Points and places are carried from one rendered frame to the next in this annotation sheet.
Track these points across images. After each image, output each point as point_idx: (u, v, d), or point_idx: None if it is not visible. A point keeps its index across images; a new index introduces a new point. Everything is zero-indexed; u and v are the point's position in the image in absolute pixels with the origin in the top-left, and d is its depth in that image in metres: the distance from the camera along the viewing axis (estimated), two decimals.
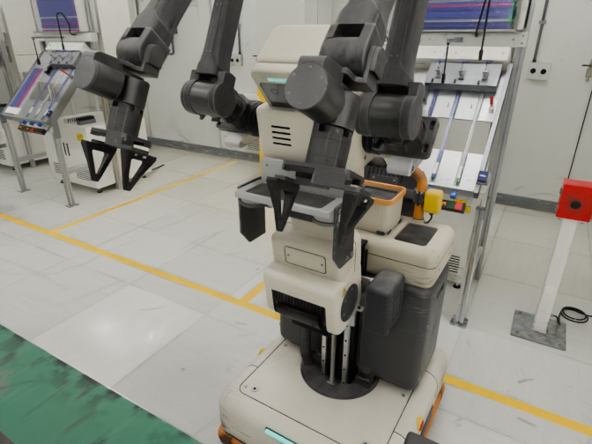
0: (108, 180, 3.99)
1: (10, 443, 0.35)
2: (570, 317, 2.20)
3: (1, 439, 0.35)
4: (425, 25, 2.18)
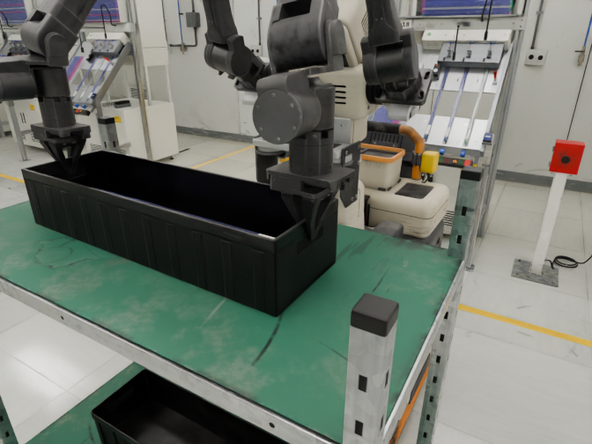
0: None
1: (265, 183, 0.71)
2: (562, 263, 2.56)
3: (260, 182, 0.71)
4: (437, 11, 2.54)
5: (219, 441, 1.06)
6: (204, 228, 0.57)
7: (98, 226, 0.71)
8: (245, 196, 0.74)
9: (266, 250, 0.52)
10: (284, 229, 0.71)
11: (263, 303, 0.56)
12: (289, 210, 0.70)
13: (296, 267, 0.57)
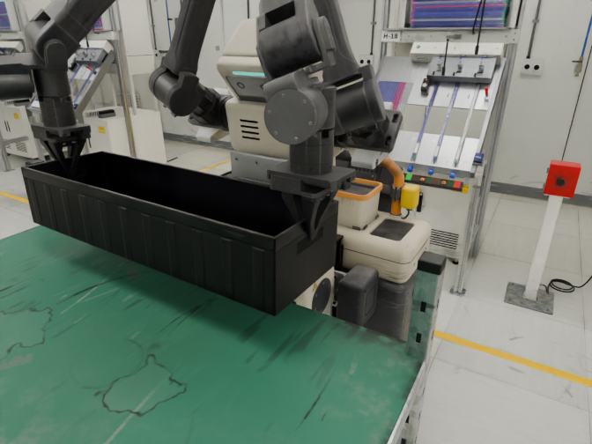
0: None
1: (266, 185, 0.71)
2: (558, 287, 2.44)
3: (260, 184, 0.71)
4: (426, 23, 2.41)
5: None
6: (204, 225, 0.57)
7: (97, 225, 0.71)
8: (245, 198, 0.74)
9: (266, 247, 0.52)
10: (284, 231, 0.71)
11: (262, 302, 0.55)
12: (289, 212, 0.70)
13: (296, 267, 0.57)
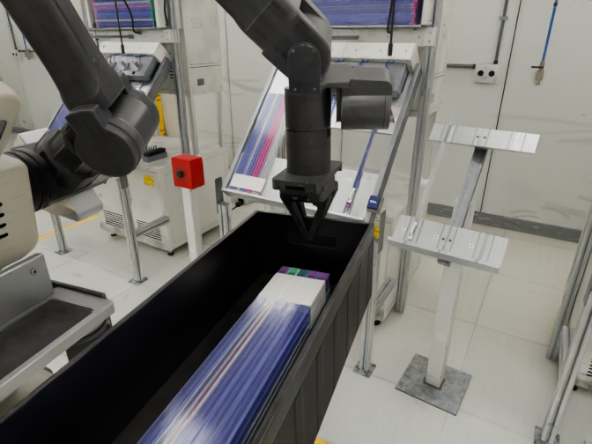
0: None
1: (207, 250, 0.49)
2: None
3: (203, 255, 0.48)
4: (106, 23, 2.52)
5: None
6: (353, 271, 0.46)
7: None
8: (192, 292, 0.47)
9: (372, 238, 0.55)
10: (232, 286, 0.56)
11: (368, 293, 0.57)
12: (233, 260, 0.55)
13: (336, 258, 0.59)
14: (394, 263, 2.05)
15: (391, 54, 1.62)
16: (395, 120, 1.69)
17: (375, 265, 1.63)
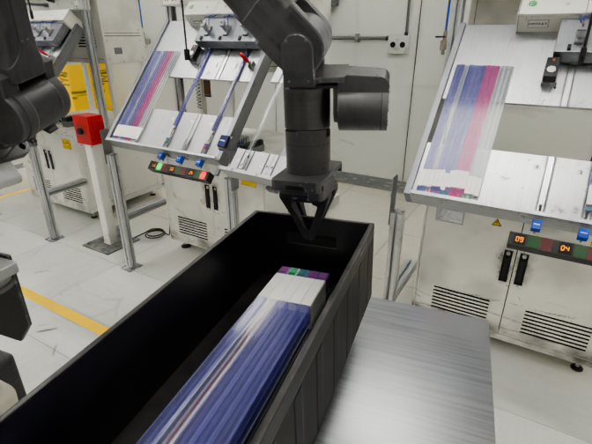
0: None
1: (207, 249, 0.49)
2: (147, 234, 2.67)
3: (203, 254, 0.49)
4: None
5: None
6: (353, 270, 0.46)
7: None
8: (192, 292, 0.47)
9: (372, 237, 0.55)
10: (232, 286, 0.56)
11: (368, 293, 0.57)
12: (233, 260, 0.55)
13: (336, 258, 0.59)
14: None
15: None
16: (254, 69, 1.81)
17: (232, 203, 1.76)
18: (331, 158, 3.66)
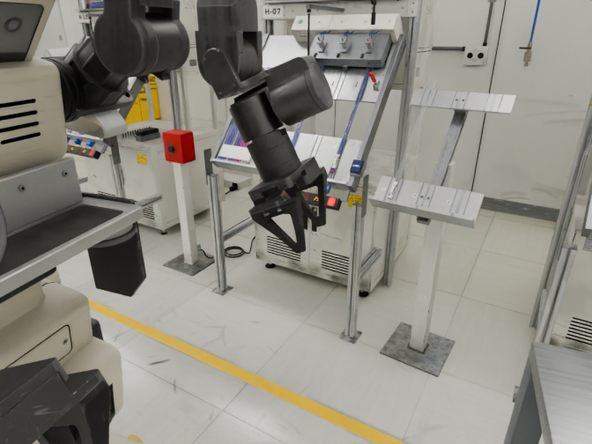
0: None
1: None
2: (226, 253, 2.59)
3: None
4: (99, 3, 2.56)
5: None
6: None
7: None
8: None
9: None
10: None
11: None
12: None
13: None
14: (381, 235, 2.08)
15: (374, 23, 1.65)
16: (379, 88, 1.72)
17: (359, 230, 1.67)
18: None
